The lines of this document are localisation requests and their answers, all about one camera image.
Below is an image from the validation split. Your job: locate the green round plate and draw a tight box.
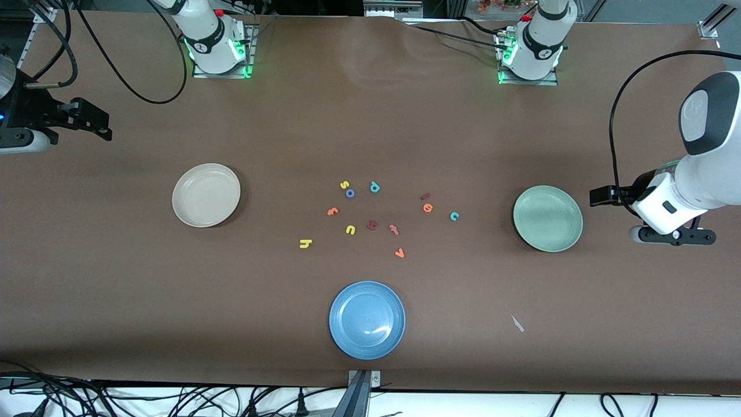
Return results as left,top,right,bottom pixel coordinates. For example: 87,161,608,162
513,185,584,253

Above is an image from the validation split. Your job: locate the beige round plate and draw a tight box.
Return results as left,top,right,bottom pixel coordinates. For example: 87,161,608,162
172,163,241,228

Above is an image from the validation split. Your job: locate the table cover sheet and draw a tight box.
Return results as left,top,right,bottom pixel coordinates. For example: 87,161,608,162
0,9,741,394

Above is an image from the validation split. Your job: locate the blue round plate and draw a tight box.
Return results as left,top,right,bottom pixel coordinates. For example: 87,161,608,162
329,281,406,360

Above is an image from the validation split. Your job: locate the grey power strip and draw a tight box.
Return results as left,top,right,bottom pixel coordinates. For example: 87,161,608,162
364,0,423,18

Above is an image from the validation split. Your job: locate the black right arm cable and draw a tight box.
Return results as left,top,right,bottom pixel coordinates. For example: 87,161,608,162
23,0,189,105

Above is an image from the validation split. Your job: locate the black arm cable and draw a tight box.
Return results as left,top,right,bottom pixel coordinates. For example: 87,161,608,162
608,50,741,218
23,0,189,105

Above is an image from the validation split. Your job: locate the aluminium table edge rail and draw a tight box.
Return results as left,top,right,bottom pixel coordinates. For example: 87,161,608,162
16,6,58,69

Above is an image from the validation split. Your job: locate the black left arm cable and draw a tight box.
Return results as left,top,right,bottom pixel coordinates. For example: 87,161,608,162
608,50,741,218

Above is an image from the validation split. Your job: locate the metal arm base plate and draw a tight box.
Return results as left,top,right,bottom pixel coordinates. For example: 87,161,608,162
192,23,255,79
497,32,559,86

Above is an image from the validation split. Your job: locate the aluminium frame extrusion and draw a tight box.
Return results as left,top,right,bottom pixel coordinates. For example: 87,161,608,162
703,0,741,30

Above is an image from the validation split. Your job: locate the black base cable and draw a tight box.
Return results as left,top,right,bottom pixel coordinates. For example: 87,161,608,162
405,23,504,47
457,16,510,36

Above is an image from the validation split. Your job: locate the black floor cable tangle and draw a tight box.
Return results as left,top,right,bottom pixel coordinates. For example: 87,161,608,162
0,359,348,417

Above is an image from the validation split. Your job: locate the grey camera mount pole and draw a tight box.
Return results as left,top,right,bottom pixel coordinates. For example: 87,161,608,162
333,371,371,417

